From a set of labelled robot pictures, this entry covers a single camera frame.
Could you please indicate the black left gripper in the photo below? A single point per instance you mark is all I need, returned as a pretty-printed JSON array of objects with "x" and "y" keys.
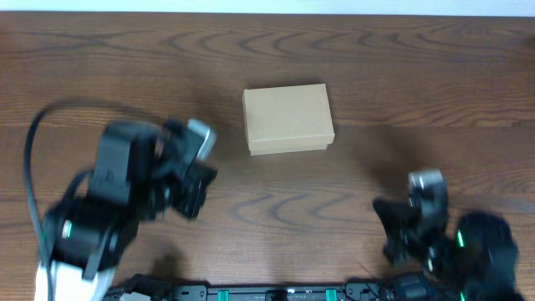
[{"x": 196, "y": 176}]

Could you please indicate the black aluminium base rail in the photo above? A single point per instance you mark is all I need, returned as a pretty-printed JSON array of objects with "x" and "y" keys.
[{"x": 271, "y": 292}]

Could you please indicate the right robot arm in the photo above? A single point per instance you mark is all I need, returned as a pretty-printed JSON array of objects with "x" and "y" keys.
[{"x": 478, "y": 263}]

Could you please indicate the brown cardboard box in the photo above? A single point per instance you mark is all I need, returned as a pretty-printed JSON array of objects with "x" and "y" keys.
[{"x": 287, "y": 119}]

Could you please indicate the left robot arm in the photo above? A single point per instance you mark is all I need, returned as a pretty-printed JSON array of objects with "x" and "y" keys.
[{"x": 141, "y": 170}]

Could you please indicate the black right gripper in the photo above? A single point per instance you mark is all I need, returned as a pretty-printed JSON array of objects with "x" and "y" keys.
[{"x": 405, "y": 216}]

